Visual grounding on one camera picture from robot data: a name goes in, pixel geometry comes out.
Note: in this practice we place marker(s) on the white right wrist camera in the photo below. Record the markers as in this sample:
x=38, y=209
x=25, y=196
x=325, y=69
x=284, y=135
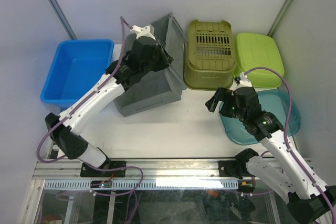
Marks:
x=242, y=81

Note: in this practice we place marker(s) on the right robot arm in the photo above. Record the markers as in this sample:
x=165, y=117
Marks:
x=306, y=195

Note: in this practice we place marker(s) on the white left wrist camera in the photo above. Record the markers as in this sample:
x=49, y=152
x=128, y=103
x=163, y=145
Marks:
x=147, y=31

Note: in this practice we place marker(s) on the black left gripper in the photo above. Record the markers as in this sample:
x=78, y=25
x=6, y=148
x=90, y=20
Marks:
x=166, y=59

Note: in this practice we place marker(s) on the white slotted cable duct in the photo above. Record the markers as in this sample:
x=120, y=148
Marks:
x=146, y=184

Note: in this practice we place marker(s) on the olive green slotted basket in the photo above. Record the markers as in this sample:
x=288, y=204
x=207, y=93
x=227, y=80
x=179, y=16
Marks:
x=209, y=60

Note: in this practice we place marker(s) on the teal transparent tub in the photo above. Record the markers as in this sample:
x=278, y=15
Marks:
x=275, y=101

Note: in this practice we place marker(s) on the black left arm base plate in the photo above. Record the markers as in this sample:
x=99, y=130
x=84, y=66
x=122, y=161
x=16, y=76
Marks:
x=110, y=167

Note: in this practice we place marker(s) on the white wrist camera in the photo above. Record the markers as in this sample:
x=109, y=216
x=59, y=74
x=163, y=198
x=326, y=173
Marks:
x=147, y=31
x=242, y=81

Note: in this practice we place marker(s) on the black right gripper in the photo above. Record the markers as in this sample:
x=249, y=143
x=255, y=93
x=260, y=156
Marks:
x=221, y=93

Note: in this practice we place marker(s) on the right aluminium corner post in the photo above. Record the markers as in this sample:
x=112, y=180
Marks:
x=279, y=17

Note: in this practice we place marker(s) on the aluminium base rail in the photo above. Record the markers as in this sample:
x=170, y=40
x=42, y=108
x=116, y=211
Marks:
x=208, y=168

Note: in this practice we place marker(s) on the blue plastic tub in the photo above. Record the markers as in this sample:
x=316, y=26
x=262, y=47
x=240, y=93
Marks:
x=77, y=65

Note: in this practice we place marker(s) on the left aluminium corner post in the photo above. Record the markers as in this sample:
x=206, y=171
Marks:
x=63, y=19

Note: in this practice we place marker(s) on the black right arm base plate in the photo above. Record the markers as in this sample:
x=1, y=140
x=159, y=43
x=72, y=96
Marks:
x=228, y=167

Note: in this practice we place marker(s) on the lime green plastic basin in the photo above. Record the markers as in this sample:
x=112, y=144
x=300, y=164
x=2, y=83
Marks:
x=256, y=50

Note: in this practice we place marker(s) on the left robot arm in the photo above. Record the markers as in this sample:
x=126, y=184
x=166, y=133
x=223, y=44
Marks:
x=146, y=55

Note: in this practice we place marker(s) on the grey plastic crate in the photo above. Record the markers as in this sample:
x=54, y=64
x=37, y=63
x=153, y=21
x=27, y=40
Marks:
x=162, y=87

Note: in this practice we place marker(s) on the aluminium corner post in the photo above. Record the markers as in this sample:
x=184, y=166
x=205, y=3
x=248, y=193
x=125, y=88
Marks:
x=279, y=17
x=63, y=19

